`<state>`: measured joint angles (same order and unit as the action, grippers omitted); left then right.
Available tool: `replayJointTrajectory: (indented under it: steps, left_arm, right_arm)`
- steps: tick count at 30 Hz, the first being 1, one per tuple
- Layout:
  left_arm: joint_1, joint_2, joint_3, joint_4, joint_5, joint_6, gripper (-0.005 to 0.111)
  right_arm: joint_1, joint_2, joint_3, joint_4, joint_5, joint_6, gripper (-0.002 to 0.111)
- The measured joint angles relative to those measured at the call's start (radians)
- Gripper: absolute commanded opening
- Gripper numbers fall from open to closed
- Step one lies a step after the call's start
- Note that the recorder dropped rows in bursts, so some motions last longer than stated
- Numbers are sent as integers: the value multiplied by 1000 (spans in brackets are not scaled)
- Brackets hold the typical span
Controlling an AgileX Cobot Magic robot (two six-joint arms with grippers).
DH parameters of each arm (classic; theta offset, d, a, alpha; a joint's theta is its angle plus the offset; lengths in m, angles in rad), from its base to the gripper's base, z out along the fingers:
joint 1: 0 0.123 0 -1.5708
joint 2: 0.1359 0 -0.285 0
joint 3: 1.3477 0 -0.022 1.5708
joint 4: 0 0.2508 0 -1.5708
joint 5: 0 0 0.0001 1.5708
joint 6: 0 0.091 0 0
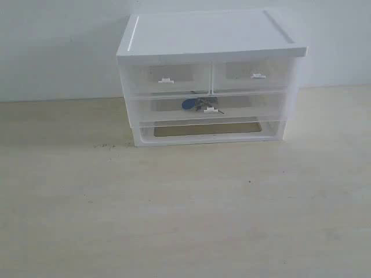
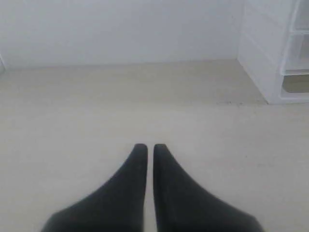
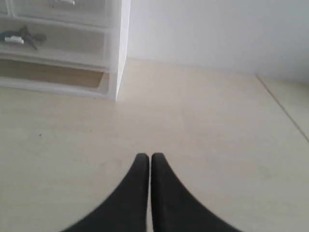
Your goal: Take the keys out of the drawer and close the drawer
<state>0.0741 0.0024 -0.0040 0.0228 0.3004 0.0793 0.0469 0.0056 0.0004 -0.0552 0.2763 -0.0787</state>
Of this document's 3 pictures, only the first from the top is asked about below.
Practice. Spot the translucent plastic container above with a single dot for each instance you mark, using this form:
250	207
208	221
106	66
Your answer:
222	106

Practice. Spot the key bunch with blue tag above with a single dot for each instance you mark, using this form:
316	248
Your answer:
207	105

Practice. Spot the white plastic drawer cabinet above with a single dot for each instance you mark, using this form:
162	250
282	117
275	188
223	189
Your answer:
210	37

